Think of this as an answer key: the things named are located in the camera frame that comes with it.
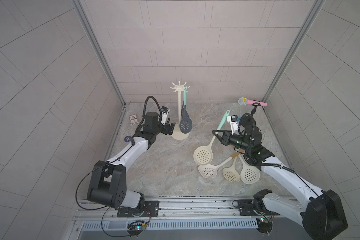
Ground pink toy microphone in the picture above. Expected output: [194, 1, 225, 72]
[238, 98, 268, 107]

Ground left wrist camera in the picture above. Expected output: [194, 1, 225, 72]
[161, 106, 170, 126]

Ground small red white card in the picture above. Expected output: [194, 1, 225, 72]
[129, 114, 139, 126]

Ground left green circuit board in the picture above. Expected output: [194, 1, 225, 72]
[127, 221, 148, 236]

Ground aluminium mounting rail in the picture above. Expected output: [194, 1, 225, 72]
[71, 197, 287, 235]

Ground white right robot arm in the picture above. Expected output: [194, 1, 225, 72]
[212, 113, 349, 240]

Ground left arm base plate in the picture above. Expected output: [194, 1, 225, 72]
[117, 201, 160, 218]

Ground cream skimmer green handle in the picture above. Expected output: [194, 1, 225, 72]
[193, 110, 231, 166]

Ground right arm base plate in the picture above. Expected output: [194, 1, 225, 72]
[232, 200, 280, 217]

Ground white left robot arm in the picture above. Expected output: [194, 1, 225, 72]
[87, 96, 176, 215]

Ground green circuit board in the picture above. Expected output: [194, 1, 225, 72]
[256, 217, 273, 236]
[127, 221, 148, 236]

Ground cream utensil rack stand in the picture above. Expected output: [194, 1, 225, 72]
[170, 81, 189, 141]

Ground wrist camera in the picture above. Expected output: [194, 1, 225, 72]
[161, 106, 170, 126]
[227, 115, 240, 134]

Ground grey skimmer green handle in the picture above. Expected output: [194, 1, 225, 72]
[180, 87, 193, 134]

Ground purple round sticker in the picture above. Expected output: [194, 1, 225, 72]
[124, 136, 132, 143]

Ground right green circuit board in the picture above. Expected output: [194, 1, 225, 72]
[256, 217, 273, 236]

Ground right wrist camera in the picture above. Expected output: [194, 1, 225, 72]
[227, 115, 240, 134]

